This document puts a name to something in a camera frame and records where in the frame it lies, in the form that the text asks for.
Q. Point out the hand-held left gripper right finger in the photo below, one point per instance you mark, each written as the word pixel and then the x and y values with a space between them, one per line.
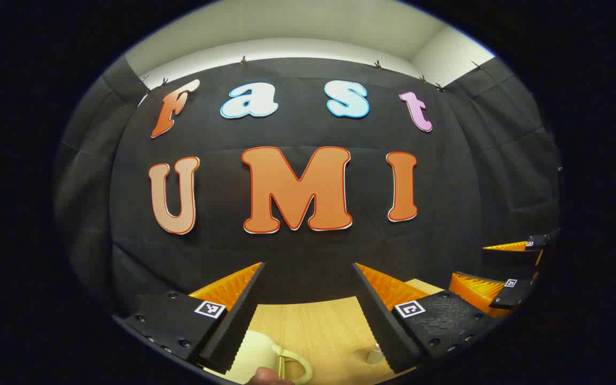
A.
pixel 380 326

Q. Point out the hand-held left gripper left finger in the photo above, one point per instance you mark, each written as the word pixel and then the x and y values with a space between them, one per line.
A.
pixel 238 321

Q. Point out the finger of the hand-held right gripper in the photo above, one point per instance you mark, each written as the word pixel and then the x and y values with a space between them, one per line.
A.
pixel 511 256
pixel 479 291

